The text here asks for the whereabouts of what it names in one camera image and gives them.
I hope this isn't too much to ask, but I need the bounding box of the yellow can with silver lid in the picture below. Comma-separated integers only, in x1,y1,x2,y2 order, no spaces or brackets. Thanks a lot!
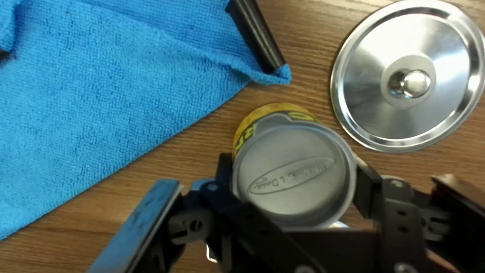
231,102,357,229

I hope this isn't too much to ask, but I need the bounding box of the silver pot lid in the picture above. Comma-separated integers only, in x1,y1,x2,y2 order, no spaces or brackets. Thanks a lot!
330,0,485,153

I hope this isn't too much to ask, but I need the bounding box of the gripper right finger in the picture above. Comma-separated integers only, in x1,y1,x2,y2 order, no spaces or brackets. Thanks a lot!
352,156,485,273

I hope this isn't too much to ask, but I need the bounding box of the black handle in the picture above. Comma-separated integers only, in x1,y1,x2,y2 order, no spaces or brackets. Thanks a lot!
225,0,286,74

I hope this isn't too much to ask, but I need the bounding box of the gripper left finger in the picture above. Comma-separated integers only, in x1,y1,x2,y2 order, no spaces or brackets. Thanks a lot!
88,153,319,273

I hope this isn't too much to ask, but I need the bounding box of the blue microfibre cloth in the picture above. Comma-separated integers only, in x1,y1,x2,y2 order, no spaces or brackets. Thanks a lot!
0,0,292,241

